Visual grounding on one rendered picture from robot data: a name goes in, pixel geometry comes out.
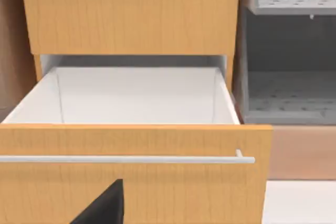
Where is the pale wooden drawer front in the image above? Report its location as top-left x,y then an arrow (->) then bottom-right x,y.
0,123 -> 274,224

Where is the grey pierced shelf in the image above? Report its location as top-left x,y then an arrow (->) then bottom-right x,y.
248,0 -> 336,16

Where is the white open drawer box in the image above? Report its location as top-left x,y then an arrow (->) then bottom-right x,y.
1,66 -> 241,125

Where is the grey pierced cabinet floor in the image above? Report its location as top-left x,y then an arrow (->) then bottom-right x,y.
245,71 -> 336,124

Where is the long metal drawer handle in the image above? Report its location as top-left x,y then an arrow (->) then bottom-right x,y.
0,149 -> 256,165

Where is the wooden cupboard body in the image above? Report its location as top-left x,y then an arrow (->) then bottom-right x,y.
0,0 -> 336,182

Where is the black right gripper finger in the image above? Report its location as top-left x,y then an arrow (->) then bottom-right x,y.
70,178 -> 124,224

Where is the closed wooden drawer front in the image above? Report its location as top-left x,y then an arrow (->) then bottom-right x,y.
18,0 -> 241,56

